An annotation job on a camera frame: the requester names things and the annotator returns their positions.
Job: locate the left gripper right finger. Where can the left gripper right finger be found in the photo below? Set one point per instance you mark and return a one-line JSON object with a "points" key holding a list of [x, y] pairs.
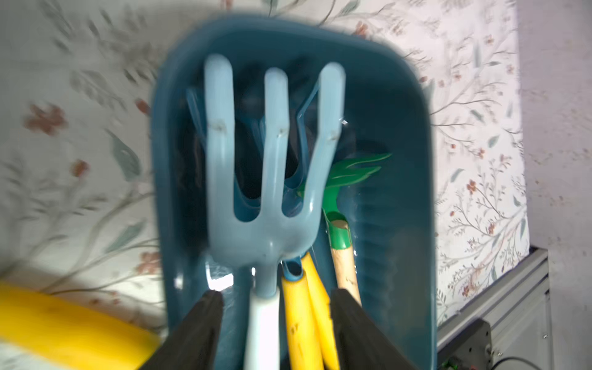
{"points": [[359, 342]]}

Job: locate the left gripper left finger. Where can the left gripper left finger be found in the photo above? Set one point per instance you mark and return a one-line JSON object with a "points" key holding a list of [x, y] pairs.
{"points": [[193, 344]]}

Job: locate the blue rake yellow handle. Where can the blue rake yellow handle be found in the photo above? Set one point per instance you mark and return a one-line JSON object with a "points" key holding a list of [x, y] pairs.
{"points": [[303, 340], [71, 335]]}

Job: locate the light blue fork white handle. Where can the light blue fork white handle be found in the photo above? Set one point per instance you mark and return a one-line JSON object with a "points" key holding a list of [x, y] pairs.
{"points": [[261, 244]]}

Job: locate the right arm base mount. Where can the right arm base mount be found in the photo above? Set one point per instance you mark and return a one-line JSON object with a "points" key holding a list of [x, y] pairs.
{"points": [[469, 350]]}

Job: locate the teal plastic storage box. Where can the teal plastic storage box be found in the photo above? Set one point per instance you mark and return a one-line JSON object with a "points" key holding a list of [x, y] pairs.
{"points": [[390, 214]]}

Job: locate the green rake wooden handle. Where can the green rake wooden handle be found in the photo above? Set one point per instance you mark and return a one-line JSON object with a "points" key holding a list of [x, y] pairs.
{"points": [[343, 174]]}

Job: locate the blue fork yellow handle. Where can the blue fork yellow handle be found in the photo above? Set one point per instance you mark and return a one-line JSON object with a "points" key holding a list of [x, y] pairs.
{"points": [[320, 303]]}

